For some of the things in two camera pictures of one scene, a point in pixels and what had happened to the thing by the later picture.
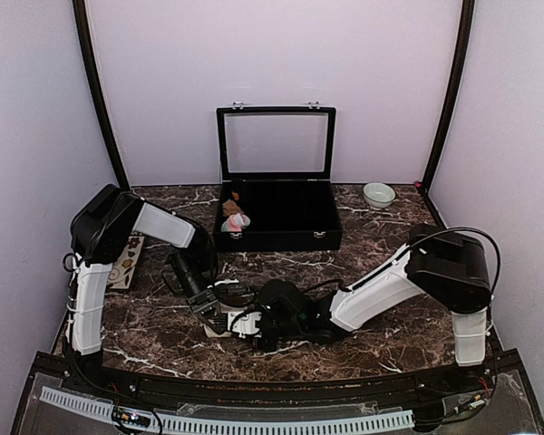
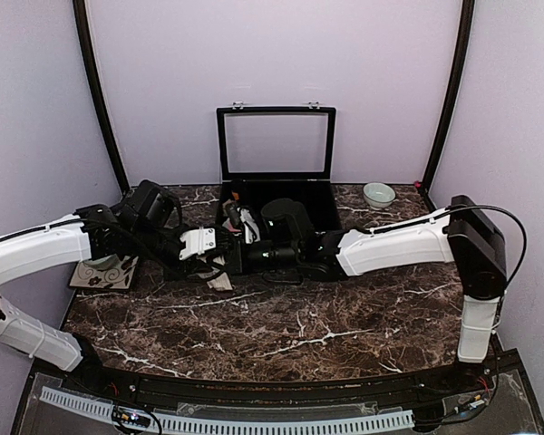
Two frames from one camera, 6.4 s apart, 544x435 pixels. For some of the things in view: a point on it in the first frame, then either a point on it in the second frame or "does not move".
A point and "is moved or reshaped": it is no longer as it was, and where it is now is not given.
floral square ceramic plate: x=121 y=273 does not move
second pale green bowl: x=378 y=196 does not move
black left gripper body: x=183 y=266 -> x=151 y=242
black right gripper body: x=290 y=328 -> x=280 y=256
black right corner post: x=468 y=20 does not move
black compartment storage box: x=286 y=216 does not move
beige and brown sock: x=212 y=333 is moved or reshaped
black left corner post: x=99 y=92 does not move
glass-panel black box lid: x=269 y=143 does not move
